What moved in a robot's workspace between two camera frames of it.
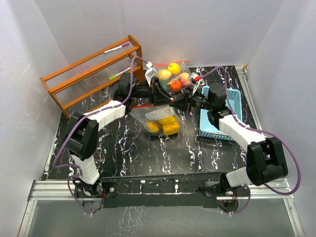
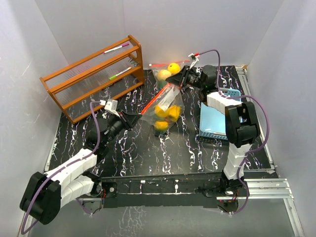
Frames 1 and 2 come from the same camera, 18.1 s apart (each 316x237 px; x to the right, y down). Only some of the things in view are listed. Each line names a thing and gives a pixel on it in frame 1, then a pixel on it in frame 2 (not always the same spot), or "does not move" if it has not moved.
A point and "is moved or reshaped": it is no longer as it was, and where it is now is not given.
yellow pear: (170, 125) -> (174, 112)
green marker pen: (111, 77) does not move
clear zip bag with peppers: (157, 119) is moved or reshaped
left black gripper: (157, 95) -> (128, 120)
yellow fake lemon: (174, 68) does not move
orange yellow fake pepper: (153, 127) -> (161, 125)
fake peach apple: (164, 74) does not move
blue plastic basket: (233, 102) does not move
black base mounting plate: (179, 191) does not move
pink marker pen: (122, 46) does not move
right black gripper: (185, 101) -> (180, 78)
